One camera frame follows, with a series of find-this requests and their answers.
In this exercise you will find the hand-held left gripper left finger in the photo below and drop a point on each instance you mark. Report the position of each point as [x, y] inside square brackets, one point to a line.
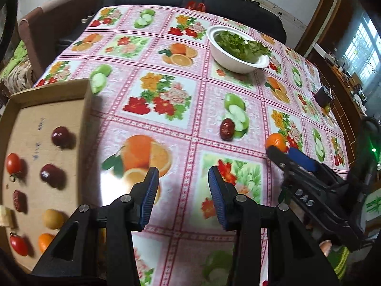
[150, 190]

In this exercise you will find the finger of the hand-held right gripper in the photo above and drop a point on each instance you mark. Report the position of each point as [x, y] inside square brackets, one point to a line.
[279, 158]
[300, 158]

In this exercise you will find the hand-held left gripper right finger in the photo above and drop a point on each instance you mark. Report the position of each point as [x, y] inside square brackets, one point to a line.
[215, 193]

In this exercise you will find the small orange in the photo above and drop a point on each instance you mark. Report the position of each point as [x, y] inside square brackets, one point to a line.
[276, 141]
[44, 241]

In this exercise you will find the red date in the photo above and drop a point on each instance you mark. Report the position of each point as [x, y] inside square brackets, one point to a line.
[19, 199]
[226, 128]

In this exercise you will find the dark red plum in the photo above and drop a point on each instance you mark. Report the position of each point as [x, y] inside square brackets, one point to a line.
[61, 135]
[50, 174]

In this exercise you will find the yellow-brown round fruit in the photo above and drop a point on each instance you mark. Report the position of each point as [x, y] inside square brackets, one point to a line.
[53, 218]

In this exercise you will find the shallow cardboard tray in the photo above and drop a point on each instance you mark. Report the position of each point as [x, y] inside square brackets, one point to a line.
[32, 190]

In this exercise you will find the red tomato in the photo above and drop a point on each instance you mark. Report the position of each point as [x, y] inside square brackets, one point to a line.
[13, 163]
[18, 244]

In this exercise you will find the pale yellow fruit chunk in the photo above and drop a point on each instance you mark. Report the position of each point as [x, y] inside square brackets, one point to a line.
[6, 216]

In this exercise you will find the person's right forearm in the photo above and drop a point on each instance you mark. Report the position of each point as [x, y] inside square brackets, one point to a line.
[340, 262]

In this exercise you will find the person's right hand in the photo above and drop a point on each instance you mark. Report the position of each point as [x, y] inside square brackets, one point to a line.
[326, 247]

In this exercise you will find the black container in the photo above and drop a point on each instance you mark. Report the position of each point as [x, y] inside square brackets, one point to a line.
[323, 96]

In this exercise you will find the fruit and flower print tablecloth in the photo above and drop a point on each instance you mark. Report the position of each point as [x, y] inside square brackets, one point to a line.
[178, 92]

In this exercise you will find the white bowl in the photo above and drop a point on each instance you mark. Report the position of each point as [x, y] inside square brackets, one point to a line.
[232, 64]

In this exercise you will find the chopped green vegetables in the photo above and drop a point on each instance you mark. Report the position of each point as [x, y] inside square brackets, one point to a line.
[238, 46]

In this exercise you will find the window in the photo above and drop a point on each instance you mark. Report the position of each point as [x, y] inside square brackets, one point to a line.
[361, 44]

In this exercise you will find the red item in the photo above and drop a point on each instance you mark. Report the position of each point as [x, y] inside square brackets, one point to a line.
[196, 5]

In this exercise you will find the brown patterned cloth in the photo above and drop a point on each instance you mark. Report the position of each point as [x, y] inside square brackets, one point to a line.
[18, 77]

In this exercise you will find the small white object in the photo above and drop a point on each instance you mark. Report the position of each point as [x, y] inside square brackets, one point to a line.
[86, 19]

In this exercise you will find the green blanket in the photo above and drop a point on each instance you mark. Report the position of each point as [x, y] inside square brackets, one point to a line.
[15, 56]

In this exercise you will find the brown armchair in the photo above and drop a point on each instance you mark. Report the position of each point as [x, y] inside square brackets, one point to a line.
[44, 20]

